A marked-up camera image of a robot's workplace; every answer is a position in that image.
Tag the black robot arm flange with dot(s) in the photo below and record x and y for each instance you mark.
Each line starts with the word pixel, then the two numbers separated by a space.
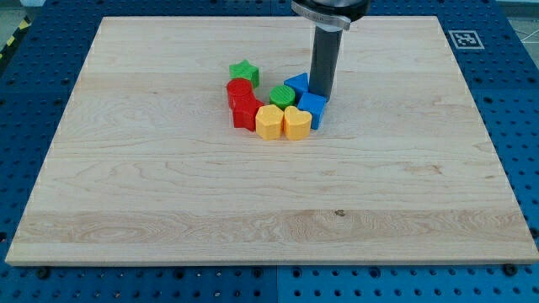
pixel 335 14

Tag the red star block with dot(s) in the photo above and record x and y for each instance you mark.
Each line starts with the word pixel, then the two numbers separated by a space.
pixel 244 112

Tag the green star block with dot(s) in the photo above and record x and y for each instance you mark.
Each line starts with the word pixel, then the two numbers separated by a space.
pixel 244 69

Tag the yellow pentagon block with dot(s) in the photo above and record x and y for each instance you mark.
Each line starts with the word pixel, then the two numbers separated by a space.
pixel 269 122

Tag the yellow heart block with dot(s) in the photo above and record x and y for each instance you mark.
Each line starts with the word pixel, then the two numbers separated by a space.
pixel 297 123

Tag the red cylinder block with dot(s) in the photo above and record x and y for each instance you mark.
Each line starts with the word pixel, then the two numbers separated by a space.
pixel 237 90

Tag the green cylinder block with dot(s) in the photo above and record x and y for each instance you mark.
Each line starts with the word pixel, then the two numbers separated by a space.
pixel 282 96

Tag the blue cube block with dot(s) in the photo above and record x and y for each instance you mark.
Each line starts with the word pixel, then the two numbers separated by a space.
pixel 315 105

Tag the blue triangle block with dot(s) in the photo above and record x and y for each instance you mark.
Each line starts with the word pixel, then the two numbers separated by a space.
pixel 299 85

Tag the grey cylindrical pointer rod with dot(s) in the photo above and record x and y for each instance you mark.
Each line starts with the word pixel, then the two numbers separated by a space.
pixel 325 53

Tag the light wooden board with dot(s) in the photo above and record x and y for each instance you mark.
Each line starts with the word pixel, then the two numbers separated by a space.
pixel 147 169

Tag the white fiducial marker tag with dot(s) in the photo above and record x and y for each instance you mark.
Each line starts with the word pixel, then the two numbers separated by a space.
pixel 466 39

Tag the yellow black hazard tape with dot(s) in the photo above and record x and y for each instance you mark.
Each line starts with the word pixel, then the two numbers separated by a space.
pixel 15 39

